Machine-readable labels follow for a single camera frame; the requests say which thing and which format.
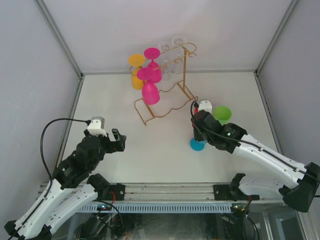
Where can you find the blue wine glass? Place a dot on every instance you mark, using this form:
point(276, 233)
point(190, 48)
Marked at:
point(197, 145)

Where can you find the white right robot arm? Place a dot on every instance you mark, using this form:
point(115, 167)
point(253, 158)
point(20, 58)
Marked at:
point(296, 183)

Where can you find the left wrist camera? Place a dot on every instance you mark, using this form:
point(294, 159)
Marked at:
point(96, 126)

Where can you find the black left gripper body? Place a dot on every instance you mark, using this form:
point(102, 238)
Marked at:
point(107, 146)

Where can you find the green wine glass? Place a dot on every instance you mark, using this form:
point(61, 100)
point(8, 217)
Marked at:
point(222, 114)

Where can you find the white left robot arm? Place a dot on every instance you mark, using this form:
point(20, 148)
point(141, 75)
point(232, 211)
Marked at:
point(73, 185)

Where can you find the clear wine glass left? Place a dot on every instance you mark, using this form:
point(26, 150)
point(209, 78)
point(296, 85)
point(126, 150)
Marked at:
point(165, 49)

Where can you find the pink wine glass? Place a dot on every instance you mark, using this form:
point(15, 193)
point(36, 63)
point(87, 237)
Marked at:
point(150, 92)
point(153, 53)

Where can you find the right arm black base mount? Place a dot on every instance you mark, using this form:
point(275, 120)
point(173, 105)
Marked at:
point(225, 192)

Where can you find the orange wine glass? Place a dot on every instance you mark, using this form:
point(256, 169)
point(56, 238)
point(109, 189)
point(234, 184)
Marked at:
point(136, 61)

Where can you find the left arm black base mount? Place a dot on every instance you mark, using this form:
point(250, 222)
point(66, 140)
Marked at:
point(116, 192)

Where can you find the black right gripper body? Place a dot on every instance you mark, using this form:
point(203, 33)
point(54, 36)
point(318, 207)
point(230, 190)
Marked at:
point(199, 136)

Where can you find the gold wire glass rack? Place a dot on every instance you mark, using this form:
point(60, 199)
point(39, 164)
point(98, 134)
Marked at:
point(174, 94)

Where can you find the grey slotted cable duct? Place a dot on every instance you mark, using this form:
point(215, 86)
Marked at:
point(157, 208)

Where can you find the clear wine glass right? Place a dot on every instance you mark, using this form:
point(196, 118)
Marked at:
point(178, 42)

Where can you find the clear wine glass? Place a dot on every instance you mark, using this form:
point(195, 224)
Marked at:
point(165, 49)
point(178, 42)

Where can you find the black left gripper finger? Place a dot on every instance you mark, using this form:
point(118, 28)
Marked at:
point(116, 134)
point(119, 143)

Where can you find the red wine glass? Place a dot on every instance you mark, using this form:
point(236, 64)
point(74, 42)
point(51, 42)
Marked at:
point(194, 108)

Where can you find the aluminium frame rail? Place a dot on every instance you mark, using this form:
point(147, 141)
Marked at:
point(172, 193)

